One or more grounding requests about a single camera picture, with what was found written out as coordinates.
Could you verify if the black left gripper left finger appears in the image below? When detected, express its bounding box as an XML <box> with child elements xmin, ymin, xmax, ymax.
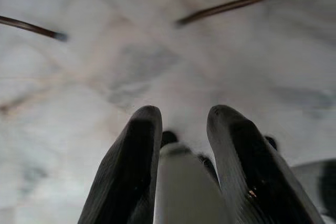
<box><xmin>77</xmin><ymin>105</ymin><xmax>163</xmax><ymax>224</ymax></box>

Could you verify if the grey right robot leg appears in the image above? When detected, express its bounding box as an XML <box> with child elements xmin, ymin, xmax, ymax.
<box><xmin>290</xmin><ymin>157</ymin><xmax>336</xmax><ymax>218</ymax></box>

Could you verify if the grey robot leg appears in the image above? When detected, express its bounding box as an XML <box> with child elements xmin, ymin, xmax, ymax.
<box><xmin>290</xmin><ymin>157</ymin><xmax>336</xmax><ymax>218</ymax></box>
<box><xmin>153</xmin><ymin>131</ymin><xmax>234</xmax><ymax>224</ymax></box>

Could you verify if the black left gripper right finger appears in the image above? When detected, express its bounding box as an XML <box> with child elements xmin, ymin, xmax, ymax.
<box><xmin>206</xmin><ymin>104</ymin><xmax>325</xmax><ymax>224</ymax></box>

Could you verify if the black capped table leg frame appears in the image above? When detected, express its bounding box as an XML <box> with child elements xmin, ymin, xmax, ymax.
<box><xmin>0</xmin><ymin>15</ymin><xmax>68</xmax><ymax>42</ymax></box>

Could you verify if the grey left robot leg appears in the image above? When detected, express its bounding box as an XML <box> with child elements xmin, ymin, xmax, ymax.
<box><xmin>153</xmin><ymin>131</ymin><xmax>234</xmax><ymax>224</ymax></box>

